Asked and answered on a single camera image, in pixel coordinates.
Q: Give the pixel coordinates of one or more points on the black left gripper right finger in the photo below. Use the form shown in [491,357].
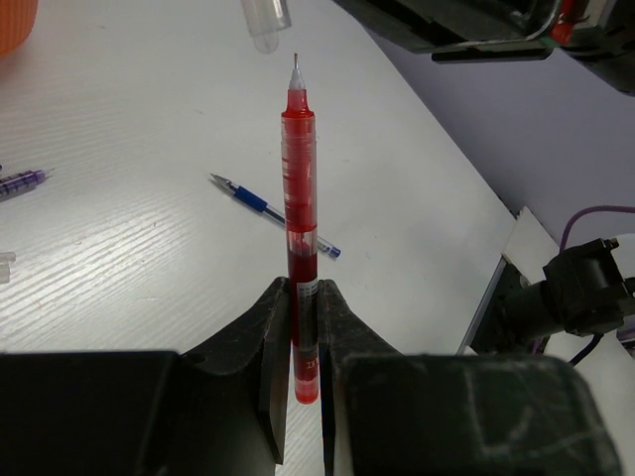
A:
[387,413]

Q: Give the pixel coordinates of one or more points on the blue ballpoint pen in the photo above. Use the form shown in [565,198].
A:
[261,206]

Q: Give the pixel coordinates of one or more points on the clear red pen cap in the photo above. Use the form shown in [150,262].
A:
[265,19]

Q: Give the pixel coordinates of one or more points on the blue pen cap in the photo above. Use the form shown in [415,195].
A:
[6,260]

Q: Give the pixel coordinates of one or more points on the red gel pen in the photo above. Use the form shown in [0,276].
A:
[299,168]

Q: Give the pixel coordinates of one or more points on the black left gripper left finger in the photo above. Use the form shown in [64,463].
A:
[218,409]

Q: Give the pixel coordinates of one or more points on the orange round divided organizer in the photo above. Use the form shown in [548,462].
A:
[17,20]

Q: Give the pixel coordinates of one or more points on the purple gel pen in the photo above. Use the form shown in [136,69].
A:
[20,183]

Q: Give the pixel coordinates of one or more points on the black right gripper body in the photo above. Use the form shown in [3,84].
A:
[597,34]

